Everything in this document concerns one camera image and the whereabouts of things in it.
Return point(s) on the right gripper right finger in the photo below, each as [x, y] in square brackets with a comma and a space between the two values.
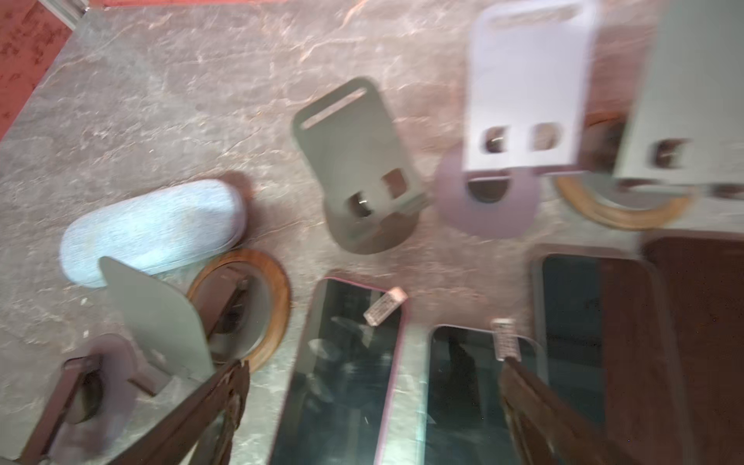
[544, 429]

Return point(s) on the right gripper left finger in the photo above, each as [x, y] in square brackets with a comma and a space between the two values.
[201, 427]

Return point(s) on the dark round stand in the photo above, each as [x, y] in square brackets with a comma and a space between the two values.
[372, 194]

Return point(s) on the grey round stand front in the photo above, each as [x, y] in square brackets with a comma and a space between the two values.
[529, 69]

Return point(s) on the purple grey stand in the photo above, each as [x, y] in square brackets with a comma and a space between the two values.
[91, 402]

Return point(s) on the wooden base stand left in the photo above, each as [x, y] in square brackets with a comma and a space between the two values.
[237, 308]

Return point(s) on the light blue flat stand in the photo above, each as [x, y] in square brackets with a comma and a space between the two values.
[155, 232]

